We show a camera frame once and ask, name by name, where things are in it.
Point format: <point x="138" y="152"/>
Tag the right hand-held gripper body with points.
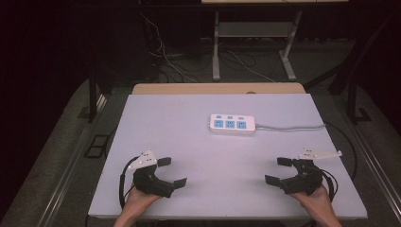
<point x="304" y="181"/>

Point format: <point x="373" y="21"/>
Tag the aluminium floor rail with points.
<point x="376" y="170"/>
<point x="72" y="164"/>

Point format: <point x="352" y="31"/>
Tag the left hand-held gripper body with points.
<point x="148" y="181"/>

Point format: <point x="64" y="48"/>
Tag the person's left hand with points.
<point x="137" y="201"/>

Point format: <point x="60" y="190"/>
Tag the wooden table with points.
<point x="217" y="88"/>

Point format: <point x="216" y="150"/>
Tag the black rectangular floor frame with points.
<point x="97" y="146"/>

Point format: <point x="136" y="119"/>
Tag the white metal desk frame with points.
<point x="216" y="56"/>

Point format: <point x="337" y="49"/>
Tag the white power strip blue sockets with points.
<point x="232" y="124"/>

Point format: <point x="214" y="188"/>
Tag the black metal stand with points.
<point x="353" y="101"/>

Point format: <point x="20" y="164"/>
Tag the person's right hand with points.
<point x="317" y="201"/>

